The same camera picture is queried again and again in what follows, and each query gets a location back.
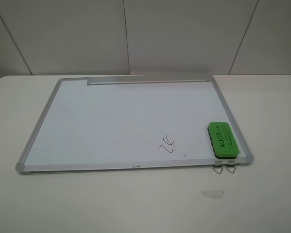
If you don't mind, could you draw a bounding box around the left metal hanging clip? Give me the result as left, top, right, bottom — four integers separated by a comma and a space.
212, 161, 223, 175

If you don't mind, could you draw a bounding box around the clear tape piece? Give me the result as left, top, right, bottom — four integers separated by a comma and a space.
201, 190, 225, 200

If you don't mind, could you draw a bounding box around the white aluminium-framed whiteboard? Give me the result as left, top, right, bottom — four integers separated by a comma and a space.
16, 73, 254, 174

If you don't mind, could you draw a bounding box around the green whiteboard eraser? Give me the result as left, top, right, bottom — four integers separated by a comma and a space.
207, 122, 240, 159

